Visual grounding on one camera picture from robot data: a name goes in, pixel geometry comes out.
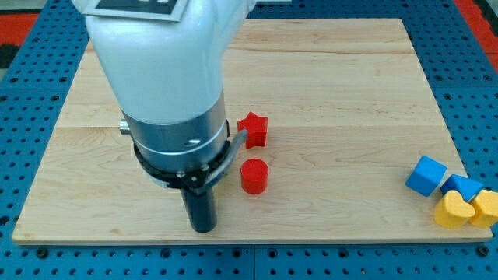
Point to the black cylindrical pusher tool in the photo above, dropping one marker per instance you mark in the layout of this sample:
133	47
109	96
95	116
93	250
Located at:
201	210

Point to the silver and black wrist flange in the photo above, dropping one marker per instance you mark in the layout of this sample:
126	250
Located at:
182	154

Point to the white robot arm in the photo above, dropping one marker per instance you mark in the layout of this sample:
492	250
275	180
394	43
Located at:
164	63

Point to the red star block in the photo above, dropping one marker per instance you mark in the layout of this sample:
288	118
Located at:
257	129

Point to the red cylinder block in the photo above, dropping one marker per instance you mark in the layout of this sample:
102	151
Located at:
254	176

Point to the fiducial marker tag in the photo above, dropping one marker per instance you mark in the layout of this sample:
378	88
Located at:
162	10

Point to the wooden board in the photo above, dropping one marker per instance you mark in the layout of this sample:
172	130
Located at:
350	112

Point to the blue cube block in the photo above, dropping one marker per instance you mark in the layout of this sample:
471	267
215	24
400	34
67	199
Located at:
426	176

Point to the yellow heart block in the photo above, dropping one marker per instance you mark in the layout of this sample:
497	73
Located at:
452	211

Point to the blue triangle block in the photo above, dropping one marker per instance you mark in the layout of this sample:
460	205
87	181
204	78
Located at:
466	187

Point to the yellow block at edge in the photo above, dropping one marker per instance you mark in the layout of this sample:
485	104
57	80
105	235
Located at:
485	206

